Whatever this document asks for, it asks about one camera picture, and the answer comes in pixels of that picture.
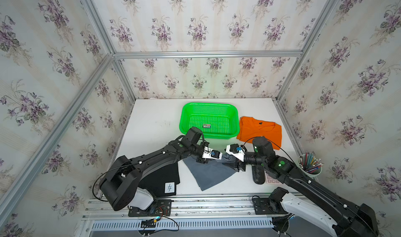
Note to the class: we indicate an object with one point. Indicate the aluminium mounting rail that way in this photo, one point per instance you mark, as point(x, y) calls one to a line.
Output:
point(189, 206)

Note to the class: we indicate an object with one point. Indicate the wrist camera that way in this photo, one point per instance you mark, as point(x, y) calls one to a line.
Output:
point(212, 154)
point(236, 150)

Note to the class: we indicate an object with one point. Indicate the green cup of pencils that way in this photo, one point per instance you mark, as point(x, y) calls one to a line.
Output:
point(310, 164)

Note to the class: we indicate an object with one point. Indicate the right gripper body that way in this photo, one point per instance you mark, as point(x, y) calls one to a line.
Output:
point(241, 165)

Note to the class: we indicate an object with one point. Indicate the grey-blue t-shirt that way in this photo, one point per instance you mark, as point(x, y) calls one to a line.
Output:
point(212, 173)

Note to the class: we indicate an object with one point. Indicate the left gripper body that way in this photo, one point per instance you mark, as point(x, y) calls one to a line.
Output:
point(199, 156)

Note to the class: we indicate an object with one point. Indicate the green plastic mesh basket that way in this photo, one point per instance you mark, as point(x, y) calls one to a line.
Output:
point(215, 120)

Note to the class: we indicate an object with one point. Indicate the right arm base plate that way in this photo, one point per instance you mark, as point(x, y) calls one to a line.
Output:
point(265, 206)

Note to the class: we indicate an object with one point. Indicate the small circuit board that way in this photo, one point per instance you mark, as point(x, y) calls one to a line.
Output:
point(150, 223)

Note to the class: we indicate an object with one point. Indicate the black t-shirt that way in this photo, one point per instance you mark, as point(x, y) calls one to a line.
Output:
point(163, 182)

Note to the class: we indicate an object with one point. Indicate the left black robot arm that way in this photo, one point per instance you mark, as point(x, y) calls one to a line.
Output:
point(120, 183)

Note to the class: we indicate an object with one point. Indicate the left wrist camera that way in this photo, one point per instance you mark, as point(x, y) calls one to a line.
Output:
point(212, 154)

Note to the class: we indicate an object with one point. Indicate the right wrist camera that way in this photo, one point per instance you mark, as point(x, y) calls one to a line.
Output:
point(236, 150)

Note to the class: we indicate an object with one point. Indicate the orange folded t-shirt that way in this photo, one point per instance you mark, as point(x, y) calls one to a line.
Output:
point(251, 127)

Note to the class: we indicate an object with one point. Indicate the pink calculator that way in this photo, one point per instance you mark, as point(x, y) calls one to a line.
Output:
point(271, 181)

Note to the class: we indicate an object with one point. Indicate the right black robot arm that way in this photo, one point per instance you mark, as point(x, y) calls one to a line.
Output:
point(325, 209)

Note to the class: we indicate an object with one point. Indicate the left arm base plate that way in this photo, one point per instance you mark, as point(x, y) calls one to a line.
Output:
point(160, 207)

